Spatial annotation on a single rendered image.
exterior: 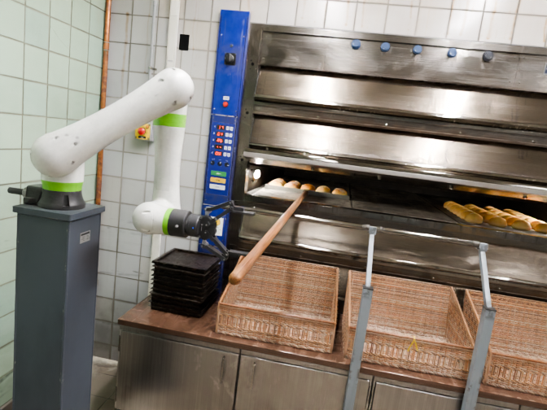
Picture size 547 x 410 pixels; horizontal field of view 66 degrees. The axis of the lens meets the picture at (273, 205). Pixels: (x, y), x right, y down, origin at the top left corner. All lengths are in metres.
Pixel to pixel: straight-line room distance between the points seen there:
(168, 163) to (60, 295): 0.56
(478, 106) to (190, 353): 1.86
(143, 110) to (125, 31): 1.38
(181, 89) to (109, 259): 1.65
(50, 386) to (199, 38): 1.80
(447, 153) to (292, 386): 1.39
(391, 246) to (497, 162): 0.69
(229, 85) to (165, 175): 0.98
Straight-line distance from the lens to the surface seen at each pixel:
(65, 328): 1.61
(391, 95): 2.34
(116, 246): 2.75
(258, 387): 2.11
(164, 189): 1.53
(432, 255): 2.43
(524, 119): 2.46
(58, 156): 1.35
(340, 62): 2.37
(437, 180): 2.22
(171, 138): 1.51
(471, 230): 2.44
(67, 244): 1.51
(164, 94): 1.34
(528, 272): 2.58
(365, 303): 1.83
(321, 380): 2.05
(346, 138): 2.32
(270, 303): 2.41
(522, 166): 2.47
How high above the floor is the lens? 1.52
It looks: 9 degrees down
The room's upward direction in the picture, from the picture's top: 7 degrees clockwise
